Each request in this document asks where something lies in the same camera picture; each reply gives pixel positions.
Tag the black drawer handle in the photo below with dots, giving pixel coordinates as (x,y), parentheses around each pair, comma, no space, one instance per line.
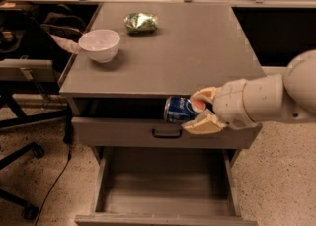
(166,134)

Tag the black office chair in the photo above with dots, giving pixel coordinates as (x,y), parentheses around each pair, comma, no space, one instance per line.
(25,75)

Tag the green chip bag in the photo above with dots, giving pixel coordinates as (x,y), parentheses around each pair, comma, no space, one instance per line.
(141,22)

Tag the grey top drawer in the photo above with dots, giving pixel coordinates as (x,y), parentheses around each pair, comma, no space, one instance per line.
(137,133)

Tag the white ceramic bowl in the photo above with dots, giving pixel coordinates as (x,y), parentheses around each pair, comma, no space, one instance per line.
(100,45)

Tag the grey drawer cabinet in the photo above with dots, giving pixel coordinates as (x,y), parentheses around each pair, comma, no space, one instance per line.
(196,45)

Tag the blue pepsi can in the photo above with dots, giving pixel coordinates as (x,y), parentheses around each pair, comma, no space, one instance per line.
(181,110)

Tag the dark jacket on chair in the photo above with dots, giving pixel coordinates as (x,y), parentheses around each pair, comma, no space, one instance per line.
(64,28)

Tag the open grey middle drawer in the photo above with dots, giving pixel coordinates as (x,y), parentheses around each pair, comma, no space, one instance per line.
(164,187)

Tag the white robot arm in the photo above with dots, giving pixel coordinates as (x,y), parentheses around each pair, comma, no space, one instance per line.
(288,97)

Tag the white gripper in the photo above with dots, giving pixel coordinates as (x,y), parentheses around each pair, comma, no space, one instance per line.
(232,104)

